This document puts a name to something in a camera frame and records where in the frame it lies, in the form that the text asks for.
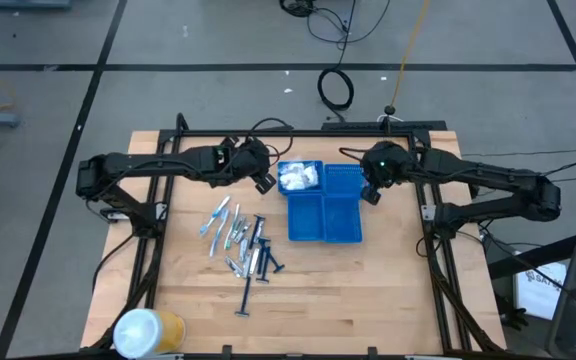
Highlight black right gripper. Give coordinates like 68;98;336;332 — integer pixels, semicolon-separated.
360;140;419;207

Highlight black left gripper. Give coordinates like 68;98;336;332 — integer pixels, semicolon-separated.
211;138;278;196

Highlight blue disposable razor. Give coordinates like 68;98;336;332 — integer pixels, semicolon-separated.
233;275;253;319
248;214;267;250
266;247;286;274
255;237;272;285

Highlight green toothbrush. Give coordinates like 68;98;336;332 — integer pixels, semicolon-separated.
223;203;242;251

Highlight blue toothbrush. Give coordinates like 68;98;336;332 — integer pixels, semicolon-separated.
199;195;232;237

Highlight blue plastic mesh basket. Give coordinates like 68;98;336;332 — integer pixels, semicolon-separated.
276;159;325;196
286;192;327;243
322;194;364;245
321;163;372;200

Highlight black power strip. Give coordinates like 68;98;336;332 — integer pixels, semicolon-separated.
321;119;448;133

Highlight black slanted beam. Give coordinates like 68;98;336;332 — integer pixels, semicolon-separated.
487;228;576;280

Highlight yellow disinfecting wipes canister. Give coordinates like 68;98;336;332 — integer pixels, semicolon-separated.
112;307;188;360

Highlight white printed sign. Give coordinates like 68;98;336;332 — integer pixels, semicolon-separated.
513;260;568;321

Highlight grey metal floor bar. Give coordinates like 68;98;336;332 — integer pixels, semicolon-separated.
0;0;75;10

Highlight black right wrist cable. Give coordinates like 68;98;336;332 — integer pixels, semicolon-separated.
338;146;369;164

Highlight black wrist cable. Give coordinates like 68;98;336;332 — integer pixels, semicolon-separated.
245;117;295;157
338;146;369;164

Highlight black aluminium table frame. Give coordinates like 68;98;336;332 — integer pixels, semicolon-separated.
80;112;508;360

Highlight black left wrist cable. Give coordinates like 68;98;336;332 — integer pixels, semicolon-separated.
245;117;295;157

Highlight black coiled hanging cable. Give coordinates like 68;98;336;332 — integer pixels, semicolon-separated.
316;0;360;123

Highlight yellow hanging cable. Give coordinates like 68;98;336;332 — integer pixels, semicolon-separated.
390;0;432;109

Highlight black thin floor cables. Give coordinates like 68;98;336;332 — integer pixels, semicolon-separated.
462;148;576;194

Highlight black tangled floor cables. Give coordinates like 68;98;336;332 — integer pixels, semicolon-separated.
278;0;393;51

